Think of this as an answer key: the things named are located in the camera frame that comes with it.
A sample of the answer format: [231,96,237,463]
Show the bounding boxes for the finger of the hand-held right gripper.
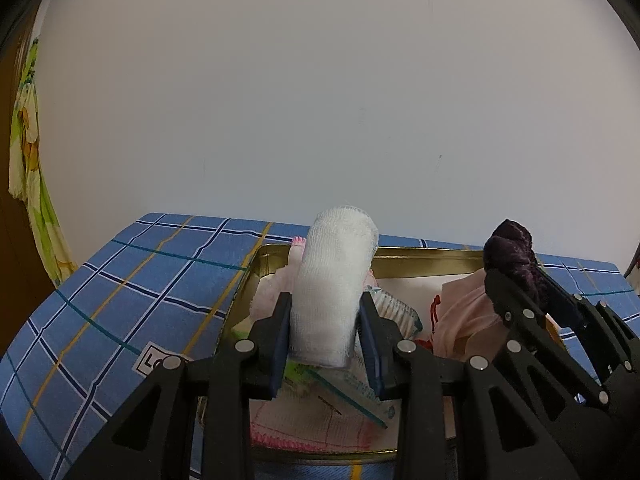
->
[535,265,640,386]
[484,268,612,456]

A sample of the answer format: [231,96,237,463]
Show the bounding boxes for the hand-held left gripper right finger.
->
[359,291,583,480]

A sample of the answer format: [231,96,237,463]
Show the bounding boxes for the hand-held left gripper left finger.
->
[65,291,293,480]

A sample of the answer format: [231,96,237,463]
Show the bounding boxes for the green tissue pack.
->
[282,357,326,396]

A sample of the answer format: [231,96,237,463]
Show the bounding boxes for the teal cotton swab packet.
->
[302,284,425,431]

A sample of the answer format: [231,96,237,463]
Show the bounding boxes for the pink fluffy plush toy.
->
[249,260,298,323]

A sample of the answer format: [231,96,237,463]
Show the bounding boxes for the red woven pouch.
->
[412,294,447,356]

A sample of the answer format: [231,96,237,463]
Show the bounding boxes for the pale pink cloth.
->
[430,267,506,361]

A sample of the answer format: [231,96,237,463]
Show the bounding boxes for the white gauze roll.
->
[289,204,379,370]

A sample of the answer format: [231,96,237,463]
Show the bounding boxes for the dark purple scrunchie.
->
[482,219,551,311]

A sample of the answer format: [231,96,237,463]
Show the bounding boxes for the white towel pink edging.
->
[250,395,388,453]

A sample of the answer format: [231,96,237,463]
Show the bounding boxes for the gold metal tin box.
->
[200,244,566,466]

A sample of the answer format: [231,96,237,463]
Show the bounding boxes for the blue plaid bed sheet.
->
[0,212,640,480]

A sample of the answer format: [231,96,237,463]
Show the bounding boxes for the brown wooden door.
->
[0,15,56,361]

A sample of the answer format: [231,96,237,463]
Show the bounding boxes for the green yellow hanging cloth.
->
[7,35,78,288]

